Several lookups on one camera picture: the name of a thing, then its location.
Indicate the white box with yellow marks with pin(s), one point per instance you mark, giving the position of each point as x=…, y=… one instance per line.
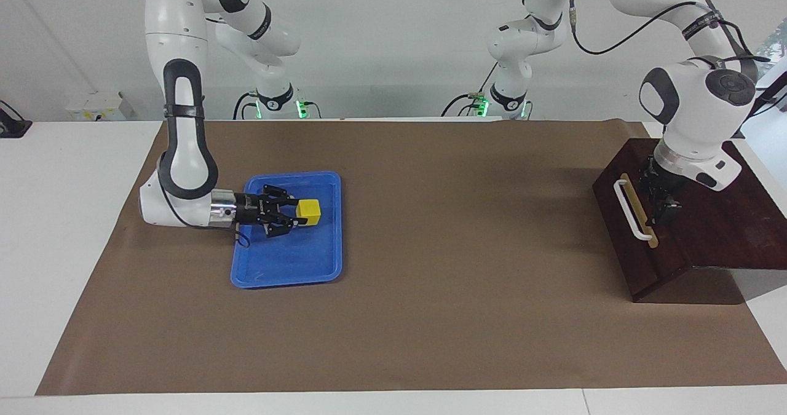
x=98, y=106

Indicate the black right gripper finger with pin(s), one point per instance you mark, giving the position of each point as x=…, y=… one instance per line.
x=280, y=224
x=280, y=195

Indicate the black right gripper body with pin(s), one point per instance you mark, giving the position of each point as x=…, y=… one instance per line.
x=249, y=209

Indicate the wooden drawer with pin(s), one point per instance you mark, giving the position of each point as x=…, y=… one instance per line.
x=661, y=261

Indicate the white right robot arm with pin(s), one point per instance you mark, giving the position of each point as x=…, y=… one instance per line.
x=184, y=157

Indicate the dark wooden cabinet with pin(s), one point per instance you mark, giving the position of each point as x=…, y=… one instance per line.
x=731, y=230

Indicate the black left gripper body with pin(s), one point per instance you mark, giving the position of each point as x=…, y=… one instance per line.
x=661, y=178

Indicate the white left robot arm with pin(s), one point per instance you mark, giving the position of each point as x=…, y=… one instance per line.
x=695, y=114

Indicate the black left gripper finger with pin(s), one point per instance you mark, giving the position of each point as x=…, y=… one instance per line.
x=669, y=206
x=647, y=203

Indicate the black device on table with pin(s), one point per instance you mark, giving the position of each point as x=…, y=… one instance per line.
x=11, y=123

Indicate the yellow cube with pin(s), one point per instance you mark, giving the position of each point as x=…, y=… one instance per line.
x=308, y=212

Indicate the blue plastic tray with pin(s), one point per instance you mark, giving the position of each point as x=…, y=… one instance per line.
x=295, y=261

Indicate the brown paper table mat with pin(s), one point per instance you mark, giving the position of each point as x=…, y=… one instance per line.
x=461, y=280

